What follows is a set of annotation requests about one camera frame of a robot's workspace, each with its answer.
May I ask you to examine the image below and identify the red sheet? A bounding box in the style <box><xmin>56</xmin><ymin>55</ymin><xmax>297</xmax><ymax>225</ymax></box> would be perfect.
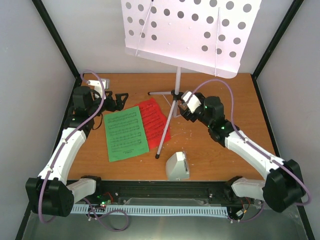
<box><xmin>137</xmin><ymin>98</ymin><xmax>167</xmax><ymax>150</ymax></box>

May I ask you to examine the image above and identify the green sheet music page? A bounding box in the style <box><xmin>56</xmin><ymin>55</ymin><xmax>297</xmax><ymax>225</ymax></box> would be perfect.
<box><xmin>104</xmin><ymin>106</ymin><xmax>150</xmax><ymax>163</ymax></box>

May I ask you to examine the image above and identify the white metronome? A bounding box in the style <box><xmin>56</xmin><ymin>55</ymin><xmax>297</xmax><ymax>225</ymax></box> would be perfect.
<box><xmin>165</xmin><ymin>151</ymin><xmax>190</xmax><ymax>181</ymax></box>

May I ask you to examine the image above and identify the white tripod music stand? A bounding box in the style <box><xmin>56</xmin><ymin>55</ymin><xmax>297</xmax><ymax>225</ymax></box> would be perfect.
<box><xmin>148</xmin><ymin>67</ymin><xmax>188</xmax><ymax>160</ymax></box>

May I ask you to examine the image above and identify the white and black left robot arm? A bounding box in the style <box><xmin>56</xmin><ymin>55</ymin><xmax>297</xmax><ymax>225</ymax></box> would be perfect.
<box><xmin>25</xmin><ymin>86</ymin><xmax>129</xmax><ymax>217</ymax></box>

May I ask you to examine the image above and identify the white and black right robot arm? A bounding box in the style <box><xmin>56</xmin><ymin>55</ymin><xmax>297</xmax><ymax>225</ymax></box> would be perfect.
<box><xmin>178</xmin><ymin>91</ymin><xmax>307</xmax><ymax>213</ymax></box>

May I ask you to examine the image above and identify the white perforated stand desk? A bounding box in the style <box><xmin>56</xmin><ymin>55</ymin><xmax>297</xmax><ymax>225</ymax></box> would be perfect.
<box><xmin>121</xmin><ymin>0</ymin><xmax>261</xmax><ymax>79</ymax></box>

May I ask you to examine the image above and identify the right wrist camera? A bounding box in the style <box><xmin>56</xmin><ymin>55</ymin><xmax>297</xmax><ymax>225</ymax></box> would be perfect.
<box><xmin>181</xmin><ymin>91</ymin><xmax>201</xmax><ymax>114</ymax></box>

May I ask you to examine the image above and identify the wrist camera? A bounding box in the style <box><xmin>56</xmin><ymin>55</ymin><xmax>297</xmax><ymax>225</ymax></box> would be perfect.
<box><xmin>181</xmin><ymin>91</ymin><xmax>201</xmax><ymax>114</ymax></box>
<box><xmin>87</xmin><ymin>78</ymin><xmax>110</xmax><ymax>99</ymax></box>

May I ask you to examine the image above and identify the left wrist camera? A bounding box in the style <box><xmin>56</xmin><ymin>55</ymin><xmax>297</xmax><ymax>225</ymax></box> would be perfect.
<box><xmin>87</xmin><ymin>78</ymin><xmax>110</xmax><ymax>99</ymax></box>

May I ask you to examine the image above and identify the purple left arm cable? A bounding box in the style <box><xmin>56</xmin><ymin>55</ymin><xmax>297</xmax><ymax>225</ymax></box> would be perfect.
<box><xmin>38</xmin><ymin>69</ymin><xmax>130</xmax><ymax>231</ymax></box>

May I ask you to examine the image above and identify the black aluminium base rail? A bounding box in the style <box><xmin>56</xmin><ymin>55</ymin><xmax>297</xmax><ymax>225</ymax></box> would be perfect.
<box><xmin>34</xmin><ymin>180</ymin><xmax>300</xmax><ymax>206</ymax></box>

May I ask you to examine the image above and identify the light blue slotted cable duct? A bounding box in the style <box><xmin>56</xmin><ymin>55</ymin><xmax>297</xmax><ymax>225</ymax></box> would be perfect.
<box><xmin>69</xmin><ymin>202</ymin><xmax>229</xmax><ymax>218</ymax></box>

